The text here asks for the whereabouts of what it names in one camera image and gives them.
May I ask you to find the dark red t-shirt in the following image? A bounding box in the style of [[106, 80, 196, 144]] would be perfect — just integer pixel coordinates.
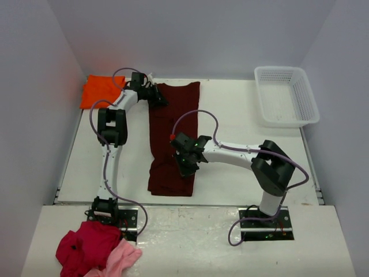
[[148, 81, 201, 197]]

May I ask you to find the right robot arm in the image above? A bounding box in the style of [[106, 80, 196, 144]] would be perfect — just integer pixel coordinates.
[[170, 133, 296, 216]]

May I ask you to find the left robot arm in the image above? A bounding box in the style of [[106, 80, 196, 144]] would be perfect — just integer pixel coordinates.
[[89, 68, 169, 225]]

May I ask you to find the orange folded t-shirt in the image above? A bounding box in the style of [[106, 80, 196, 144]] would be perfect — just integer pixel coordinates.
[[80, 74, 121, 109]]

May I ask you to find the white plastic basket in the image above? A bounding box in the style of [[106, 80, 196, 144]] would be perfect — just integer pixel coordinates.
[[254, 66, 320, 128]]

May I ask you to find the pink crumpled t-shirt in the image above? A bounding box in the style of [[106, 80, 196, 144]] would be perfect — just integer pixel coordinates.
[[85, 239, 142, 277]]

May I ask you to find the crimson crumpled t-shirt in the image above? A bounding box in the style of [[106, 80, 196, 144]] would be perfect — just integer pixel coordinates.
[[55, 221, 121, 276]]

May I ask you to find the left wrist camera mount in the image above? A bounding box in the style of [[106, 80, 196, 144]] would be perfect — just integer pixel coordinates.
[[147, 73, 155, 85]]

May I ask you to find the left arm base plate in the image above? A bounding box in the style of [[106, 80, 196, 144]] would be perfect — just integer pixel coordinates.
[[85, 207, 138, 242]]

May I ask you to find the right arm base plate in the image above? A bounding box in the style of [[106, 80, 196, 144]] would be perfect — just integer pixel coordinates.
[[240, 207, 295, 242]]

